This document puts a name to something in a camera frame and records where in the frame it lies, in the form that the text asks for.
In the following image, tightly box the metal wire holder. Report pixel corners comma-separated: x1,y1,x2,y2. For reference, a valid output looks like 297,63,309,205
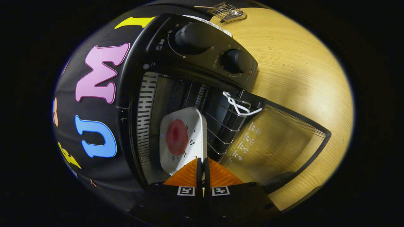
208,3,247,23

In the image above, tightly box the black backdrop cloth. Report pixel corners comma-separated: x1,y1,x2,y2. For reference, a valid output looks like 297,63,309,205
52,13,149,212

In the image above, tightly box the wire oven rack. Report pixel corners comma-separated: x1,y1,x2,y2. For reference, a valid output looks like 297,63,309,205
202,91,253,158

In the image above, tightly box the white square plate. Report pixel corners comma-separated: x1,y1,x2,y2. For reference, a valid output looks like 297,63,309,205
159,107,208,176

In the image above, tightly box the white green drink bottle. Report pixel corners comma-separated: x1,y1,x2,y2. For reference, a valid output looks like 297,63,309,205
182,15,233,38

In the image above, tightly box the black toaster oven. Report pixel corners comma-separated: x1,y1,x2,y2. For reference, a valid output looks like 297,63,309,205
117,13,332,196

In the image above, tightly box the pink ham slice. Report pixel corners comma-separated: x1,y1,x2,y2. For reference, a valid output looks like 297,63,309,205
166,119,188,156

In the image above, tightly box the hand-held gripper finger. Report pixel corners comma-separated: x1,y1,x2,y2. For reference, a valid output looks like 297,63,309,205
204,158,280,226
129,158,204,226

